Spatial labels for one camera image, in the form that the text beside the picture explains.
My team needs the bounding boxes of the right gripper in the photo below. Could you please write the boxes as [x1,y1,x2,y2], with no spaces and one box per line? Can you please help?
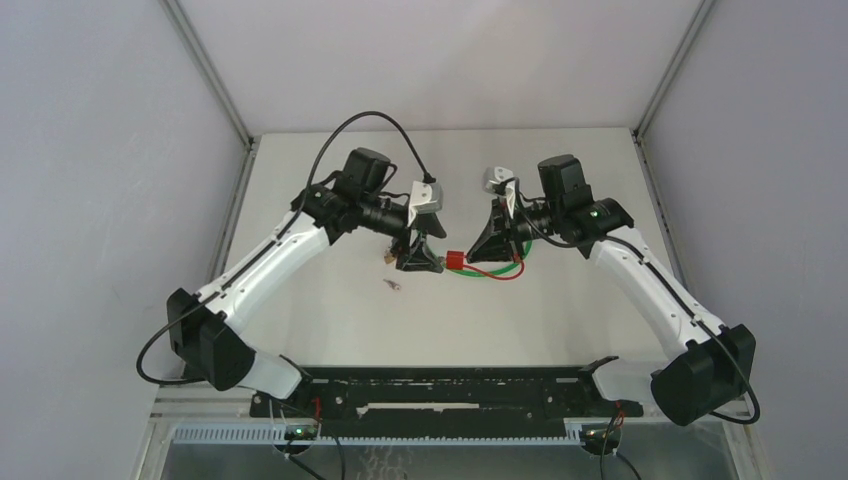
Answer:
[468,195,564,263]

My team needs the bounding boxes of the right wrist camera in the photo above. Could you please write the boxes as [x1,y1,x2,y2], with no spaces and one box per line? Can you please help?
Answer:
[482,166,517,217]

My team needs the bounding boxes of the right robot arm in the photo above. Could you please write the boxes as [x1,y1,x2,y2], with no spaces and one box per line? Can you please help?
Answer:
[466,154,762,426]

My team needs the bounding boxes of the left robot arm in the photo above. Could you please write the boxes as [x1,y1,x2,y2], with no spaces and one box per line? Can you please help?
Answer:
[166,148,446,417]

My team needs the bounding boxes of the white cable duct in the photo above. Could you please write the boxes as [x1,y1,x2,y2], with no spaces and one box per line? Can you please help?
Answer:
[168,423,584,446]

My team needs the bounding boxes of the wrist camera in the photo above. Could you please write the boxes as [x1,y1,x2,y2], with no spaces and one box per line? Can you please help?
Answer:
[482,166,517,217]
[407,181,444,227]

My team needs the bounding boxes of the red cable lock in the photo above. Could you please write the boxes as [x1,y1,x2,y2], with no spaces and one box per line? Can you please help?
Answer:
[443,250,526,281]

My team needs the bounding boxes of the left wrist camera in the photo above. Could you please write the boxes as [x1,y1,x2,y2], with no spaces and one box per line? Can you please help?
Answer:
[407,181,444,227]

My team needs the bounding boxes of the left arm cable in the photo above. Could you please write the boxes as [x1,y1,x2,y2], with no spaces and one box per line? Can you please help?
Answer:
[135,111,437,386]

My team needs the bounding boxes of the brass padlock keys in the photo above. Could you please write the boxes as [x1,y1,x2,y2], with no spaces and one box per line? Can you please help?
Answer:
[383,279,402,291]

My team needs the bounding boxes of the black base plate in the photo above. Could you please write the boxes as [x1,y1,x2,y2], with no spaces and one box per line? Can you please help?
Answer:
[249,366,644,443]

